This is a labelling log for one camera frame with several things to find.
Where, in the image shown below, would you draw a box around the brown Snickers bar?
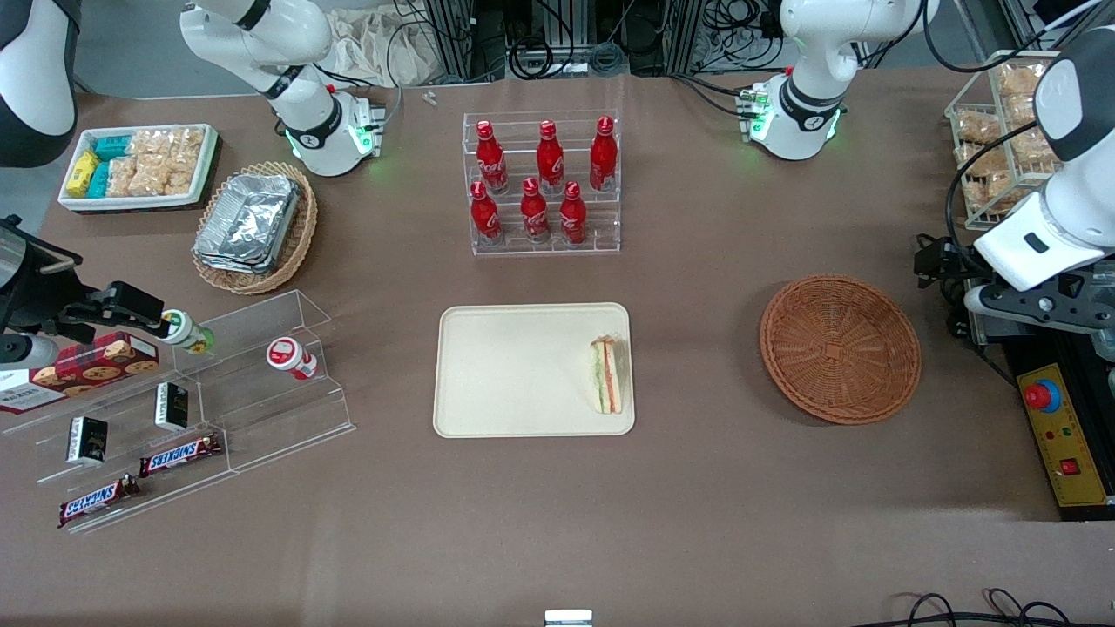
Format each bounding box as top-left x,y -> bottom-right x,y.
139,433 -> 224,477
58,475 -> 142,529

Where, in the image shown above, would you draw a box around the green lid yogurt cup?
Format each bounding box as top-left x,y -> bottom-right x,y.
161,309 -> 215,355

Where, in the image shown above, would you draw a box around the yellow snack packet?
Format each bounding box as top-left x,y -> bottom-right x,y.
67,150 -> 99,198

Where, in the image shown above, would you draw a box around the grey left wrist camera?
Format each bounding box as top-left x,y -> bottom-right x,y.
963,283 -> 1016,316

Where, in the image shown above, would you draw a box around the black equipment base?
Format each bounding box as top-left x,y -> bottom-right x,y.
963,296 -> 1115,522

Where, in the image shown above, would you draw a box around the beige plastic tray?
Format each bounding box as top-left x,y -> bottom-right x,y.
433,302 -> 636,438

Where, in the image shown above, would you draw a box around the clear acrylic stepped shelf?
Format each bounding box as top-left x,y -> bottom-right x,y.
0,366 -> 232,534
170,290 -> 356,475

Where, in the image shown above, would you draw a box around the aluminium frame structure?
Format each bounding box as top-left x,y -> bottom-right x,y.
424,0 -> 785,84

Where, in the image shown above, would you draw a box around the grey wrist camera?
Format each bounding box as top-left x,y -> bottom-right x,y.
963,283 -> 1016,316
0,334 -> 60,368

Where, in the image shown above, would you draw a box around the red lid yogurt cup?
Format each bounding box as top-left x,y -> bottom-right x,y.
266,336 -> 319,381

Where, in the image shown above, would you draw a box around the beige crumpled cloth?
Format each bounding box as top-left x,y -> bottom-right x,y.
327,4 -> 452,88

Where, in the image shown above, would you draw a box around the round brown wicker basket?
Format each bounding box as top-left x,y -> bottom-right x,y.
760,274 -> 922,426

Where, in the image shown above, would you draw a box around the black coiled cables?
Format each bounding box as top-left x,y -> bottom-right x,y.
508,33 -> 630,81

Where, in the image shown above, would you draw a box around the black floor cables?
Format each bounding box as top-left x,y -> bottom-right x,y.
871,589 -> 1115,627

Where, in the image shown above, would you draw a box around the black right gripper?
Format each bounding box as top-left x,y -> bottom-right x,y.
0,248 -> 172,344

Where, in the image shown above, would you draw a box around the red cola bottle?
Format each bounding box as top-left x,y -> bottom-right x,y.
520,178 -> 551,244
536,120 -> 565,194
558,181 -> 588,246
475,120 -> 510,194
470,180 -> 503,246
589,116 -> 618,192

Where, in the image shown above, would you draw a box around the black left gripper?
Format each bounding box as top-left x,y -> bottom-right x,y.
913,233 -> 1115,336

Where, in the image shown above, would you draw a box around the yellow emergency stop box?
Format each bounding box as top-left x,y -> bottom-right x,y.
1017,364 -> 1114,508

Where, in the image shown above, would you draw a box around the clear acrylic bottle rack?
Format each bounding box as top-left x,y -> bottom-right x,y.
462,111 -> 622,256

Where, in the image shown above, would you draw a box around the red plaid cookie box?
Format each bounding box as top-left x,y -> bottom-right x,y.
0,333 -> 160,415

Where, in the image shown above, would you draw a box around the small black chocolate box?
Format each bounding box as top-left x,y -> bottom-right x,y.
155,381 -> 190,433
67,416 -> 109,465

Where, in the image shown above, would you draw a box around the black base cables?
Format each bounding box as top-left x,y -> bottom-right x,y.
669,73 -> 760,119

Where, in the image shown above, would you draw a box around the oval tan wicker basket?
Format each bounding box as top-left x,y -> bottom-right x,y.
192,161 -> 319,295

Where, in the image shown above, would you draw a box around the clear pastry snack bag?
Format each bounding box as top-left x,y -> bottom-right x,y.
954,110 -> 1003,145
1006,96 -> 1060,168
995,61 -> 1048,98
958,146 -> 1017,215

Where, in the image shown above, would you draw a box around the white rectangular snack bin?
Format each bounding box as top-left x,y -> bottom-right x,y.
57,124 -> 219,213

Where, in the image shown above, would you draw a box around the white wire basket rack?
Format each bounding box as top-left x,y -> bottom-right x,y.
945,50 -> 1065,229

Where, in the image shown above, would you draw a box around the aluminium foil container stack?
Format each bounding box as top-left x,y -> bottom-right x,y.
194,172 -> 301,275

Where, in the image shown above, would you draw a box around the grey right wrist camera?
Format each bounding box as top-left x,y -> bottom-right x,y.
0,334 -> 60,368

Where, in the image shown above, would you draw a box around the triangular sandwich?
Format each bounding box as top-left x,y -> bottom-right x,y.
590,334 -> 626,415

